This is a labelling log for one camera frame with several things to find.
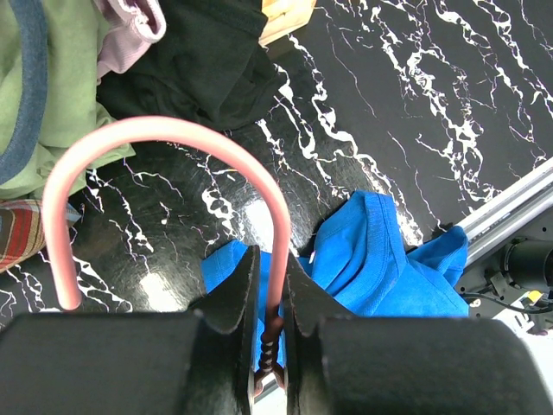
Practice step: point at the green hanging garment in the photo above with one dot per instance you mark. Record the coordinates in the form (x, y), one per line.
(75, 33)

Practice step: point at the plaid hanging shirt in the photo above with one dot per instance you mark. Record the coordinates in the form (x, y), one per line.
(22, 233)

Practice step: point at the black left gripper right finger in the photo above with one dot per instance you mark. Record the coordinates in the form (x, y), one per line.
(305, 304)

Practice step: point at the wooden clothes rack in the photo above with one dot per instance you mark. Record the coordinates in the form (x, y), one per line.
(284, 17)

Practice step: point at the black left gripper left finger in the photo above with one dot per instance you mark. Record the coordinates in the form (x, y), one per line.
(221, 365)

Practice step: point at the black hanging garment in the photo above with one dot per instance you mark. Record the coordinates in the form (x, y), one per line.
(209, 68)

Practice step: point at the pink wire hanger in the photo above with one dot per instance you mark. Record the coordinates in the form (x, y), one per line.
(142, 129)

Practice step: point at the pink hanging garment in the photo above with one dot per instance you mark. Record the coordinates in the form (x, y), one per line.
(134, 26)

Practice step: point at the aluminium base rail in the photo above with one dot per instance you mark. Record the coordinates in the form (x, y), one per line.
(504, 215)

